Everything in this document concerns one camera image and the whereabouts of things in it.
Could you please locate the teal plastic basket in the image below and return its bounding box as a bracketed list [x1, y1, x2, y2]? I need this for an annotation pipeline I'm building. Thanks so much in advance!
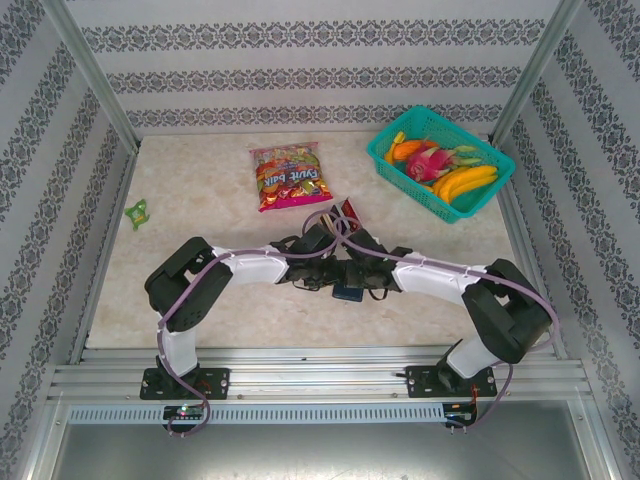
[366, 105, 517, 225]

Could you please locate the yellow banana bunch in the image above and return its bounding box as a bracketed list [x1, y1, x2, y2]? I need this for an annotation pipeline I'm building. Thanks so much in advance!
[430, 164, 500, 204]

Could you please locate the pink dragon fruit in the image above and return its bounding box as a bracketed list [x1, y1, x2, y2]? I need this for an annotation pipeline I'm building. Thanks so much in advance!
[404, 139, 485, 184]

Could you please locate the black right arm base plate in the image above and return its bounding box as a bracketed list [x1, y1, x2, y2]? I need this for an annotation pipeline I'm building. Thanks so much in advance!
[404, 364, 499, 399]

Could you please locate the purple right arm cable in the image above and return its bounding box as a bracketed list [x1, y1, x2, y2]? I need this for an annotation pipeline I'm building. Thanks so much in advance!
[331, 213, 560, 435]

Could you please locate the small green candy wrapper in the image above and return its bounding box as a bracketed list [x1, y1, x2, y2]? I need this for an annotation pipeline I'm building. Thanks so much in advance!
[124, 198, 154, 232]

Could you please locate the aluminium frame post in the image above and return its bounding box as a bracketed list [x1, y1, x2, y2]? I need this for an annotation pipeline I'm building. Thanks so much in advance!
[39, 0, 142, 154]
[488, 0, 585, 147]

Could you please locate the small yellow fruit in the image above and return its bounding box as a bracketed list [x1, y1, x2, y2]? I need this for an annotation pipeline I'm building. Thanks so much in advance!
[383, 130, 407, 166]

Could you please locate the small circuit board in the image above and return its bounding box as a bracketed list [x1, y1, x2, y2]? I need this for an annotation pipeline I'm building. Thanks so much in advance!
[444, 403, 479, 425]
[163, 404, 204, 420]

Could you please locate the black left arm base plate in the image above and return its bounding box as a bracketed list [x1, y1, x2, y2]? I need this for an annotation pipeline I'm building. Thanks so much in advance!
[139, 367, 231, 401]

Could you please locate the slotted grey cable duct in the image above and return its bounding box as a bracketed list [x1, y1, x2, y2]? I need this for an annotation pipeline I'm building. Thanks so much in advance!
[67, 403, 446, 425]

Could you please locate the black credit card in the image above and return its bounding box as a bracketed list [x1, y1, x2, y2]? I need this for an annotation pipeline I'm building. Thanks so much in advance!
[329, 209, 358, 234]

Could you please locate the orange mango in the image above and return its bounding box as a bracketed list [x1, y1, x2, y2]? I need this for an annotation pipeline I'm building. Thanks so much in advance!
[392, 139, 426, 164]

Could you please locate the colourful fruit candy bag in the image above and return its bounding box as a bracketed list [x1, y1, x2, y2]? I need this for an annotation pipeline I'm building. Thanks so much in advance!
[248, 140, 336, 215]

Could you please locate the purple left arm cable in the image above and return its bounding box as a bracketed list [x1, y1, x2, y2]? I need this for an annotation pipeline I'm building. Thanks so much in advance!
[156, 209, 351, 439]

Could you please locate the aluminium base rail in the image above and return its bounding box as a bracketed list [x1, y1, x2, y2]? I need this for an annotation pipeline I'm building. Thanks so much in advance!
[47, 344, 589, 402]

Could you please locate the blue card holder wallet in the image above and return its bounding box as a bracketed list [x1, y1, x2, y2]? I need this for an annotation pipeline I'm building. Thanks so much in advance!
[331, 281, 365, 304]

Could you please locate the aluminium side rail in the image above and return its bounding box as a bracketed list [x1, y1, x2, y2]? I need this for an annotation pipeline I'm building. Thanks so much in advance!
[67, 144, 141, 365]
[497, 142, 570, 360]

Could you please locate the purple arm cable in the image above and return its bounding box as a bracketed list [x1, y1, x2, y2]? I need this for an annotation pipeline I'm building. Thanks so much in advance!
[156, 209, 351, 439]
[331, 213, 560, 435]

